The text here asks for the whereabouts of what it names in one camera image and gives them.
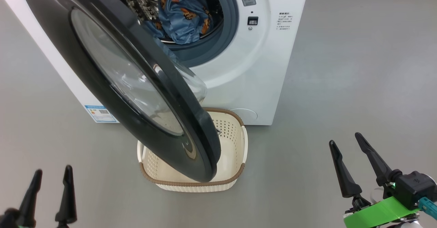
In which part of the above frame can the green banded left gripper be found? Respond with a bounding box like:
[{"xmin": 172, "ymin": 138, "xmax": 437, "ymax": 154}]
[{"xmin": 0, "ymin": 165, "xmax": 77, "ymax": 228}]

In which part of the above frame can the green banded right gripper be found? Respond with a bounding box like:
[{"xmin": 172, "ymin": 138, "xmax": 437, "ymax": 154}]
[{"xmin": 329, "ymin": 132, "xmax": 422, "ymax": 228}]

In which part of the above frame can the black round glass washer door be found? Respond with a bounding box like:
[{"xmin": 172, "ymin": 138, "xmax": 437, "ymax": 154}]
[{"xmin": 19, "ymin": 0, "xmax": 222, "ymax": 183}]

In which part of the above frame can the blue bear print garment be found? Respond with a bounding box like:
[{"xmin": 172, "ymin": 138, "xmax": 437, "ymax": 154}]
[
  {"xmin": 159, "ymin": 0, "xmax": 214, "ymax": 45},
  {"xmin": 142, "ymin": 20, "xmax": 166, "ymax": 39}
]

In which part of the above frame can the cream perforated laundry basket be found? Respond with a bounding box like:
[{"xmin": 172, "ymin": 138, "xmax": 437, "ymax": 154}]
[{"xmin": 137, "ymin": 108, "xmax": 248, "ymax": 193}]

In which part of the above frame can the white front-load washing machine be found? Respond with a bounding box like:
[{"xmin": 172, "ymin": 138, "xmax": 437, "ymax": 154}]
[{"xmin": 0, "ymin": 0, "xmax": 311, "ymax": 126}]

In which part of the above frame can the grey rubber door gasket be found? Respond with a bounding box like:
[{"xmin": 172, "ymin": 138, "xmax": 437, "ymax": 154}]
[{"xmin": 167, "ymin": 0, "xmax": 239, "ymax": 68}]

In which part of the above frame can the blue energy label sticker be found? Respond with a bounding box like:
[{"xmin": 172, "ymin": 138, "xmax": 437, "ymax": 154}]
[{"xmin": 84, "ymin": 104, "xmax": 119, "ymax": 123}]

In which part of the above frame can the round white filter cover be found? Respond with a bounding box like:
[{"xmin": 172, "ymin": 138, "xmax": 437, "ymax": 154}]
[{"xmin": 230, "ymin": 109, "xmax": 258, "ymax": 121}]

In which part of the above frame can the printed text label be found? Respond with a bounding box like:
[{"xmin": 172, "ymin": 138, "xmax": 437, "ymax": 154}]
[{"xmin": 277, "ymin": 12, "xmax": 292, "ymax": 30}]

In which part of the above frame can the teal right camera cable connector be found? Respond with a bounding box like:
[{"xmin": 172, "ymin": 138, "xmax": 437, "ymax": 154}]
[{"xmin": 418, "ymin": 197, "xmax": 437, "ymax": 222}]

